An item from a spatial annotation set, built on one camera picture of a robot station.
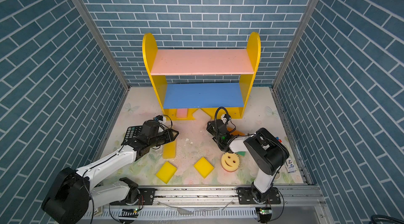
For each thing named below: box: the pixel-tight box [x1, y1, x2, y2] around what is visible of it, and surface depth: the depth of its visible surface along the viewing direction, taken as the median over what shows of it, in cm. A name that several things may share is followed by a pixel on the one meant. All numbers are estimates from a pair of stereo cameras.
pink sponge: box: [176, 108, 189, 119], surface depth 104 cm
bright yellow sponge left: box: [155, 161, 178, 185], surface depth 81 cm
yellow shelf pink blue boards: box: [142, 32, 261, 120], surface depth 82 cm
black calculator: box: [120, 125, 143, 149], surface depth 95 cm
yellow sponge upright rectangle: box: [162, 138, 177, 159], surface depth 87 cm
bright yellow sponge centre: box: [193, 156, 215, 179], surface depth 84 cm
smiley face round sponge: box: [220, 151, 240, 173], surface depth 84 cm
